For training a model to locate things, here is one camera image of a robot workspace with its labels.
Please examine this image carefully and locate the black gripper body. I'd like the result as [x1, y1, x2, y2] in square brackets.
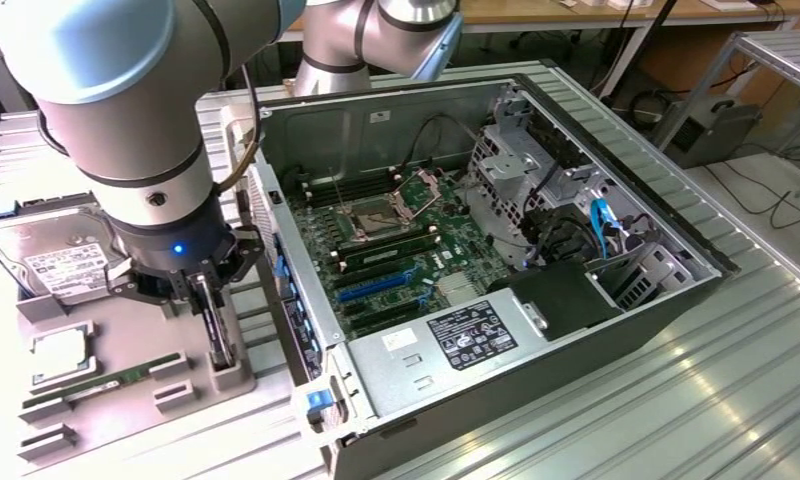
[107, 202, 235, 314]

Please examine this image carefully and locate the grey parts rack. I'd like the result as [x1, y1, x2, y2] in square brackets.
[13, 269, 259, 462]

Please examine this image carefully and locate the silver hard disk drive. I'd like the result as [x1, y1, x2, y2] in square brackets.
[0, 208, 134, 307]

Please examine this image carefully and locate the green RAM stick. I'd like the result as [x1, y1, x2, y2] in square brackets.
[23, 353, 182, 397]

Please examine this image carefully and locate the silver CPU chip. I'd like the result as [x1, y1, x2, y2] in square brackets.
[30, 332, 89, 387]

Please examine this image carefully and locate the thin metal locking lever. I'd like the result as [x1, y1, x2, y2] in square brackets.
[330, 167, 349, 214]

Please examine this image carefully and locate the blue expansion slot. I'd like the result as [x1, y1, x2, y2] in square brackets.
[334, 272, 411, 305]

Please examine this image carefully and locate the black installed RAM stick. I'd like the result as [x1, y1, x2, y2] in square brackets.
[335, 238, 431, 269]

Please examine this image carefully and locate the CPU socket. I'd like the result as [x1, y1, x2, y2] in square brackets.
[345, 199, 411, 240]

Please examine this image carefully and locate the green motherboard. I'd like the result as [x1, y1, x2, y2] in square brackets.
[285, 167, 532, 341]

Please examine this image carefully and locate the metal socket cover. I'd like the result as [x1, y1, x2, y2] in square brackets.
[386, 168, 453, 224]

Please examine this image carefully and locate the blue case latch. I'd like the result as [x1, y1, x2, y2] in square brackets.
[302, 389, 335, 417]

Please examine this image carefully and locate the small silver chipset heatsink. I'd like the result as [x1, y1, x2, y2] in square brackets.
[434, 276, 473, 302]

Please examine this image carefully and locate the silver power supply unit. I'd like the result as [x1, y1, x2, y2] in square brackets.
[343, 288, 556, 419]

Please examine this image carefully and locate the metal disk bay cage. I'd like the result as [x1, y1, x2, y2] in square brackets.
[470, 94, 578, 251]

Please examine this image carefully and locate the black plastic fan shroud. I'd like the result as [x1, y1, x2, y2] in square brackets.
[508, 262, 626, 342]

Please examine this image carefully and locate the black open PC case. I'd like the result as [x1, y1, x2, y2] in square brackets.
[249, 72, 742, 480]

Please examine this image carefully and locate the wooden desk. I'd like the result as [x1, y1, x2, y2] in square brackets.
[457, 0, 800, 35]

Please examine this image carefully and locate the grey box on floor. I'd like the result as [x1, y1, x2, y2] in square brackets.
[660, 93, 764, 170]

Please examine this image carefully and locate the metal slat side table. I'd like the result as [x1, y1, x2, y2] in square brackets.
[704, 30, 800, 166]

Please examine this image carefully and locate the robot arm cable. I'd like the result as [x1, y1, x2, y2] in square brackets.
[211, 63, 269, 197]

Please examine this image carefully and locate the black looped wire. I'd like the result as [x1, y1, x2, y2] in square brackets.
[397, 115, 489, 172]

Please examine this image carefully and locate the blue SATA wire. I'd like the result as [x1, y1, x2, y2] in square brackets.
[586, 197, 626, 262]

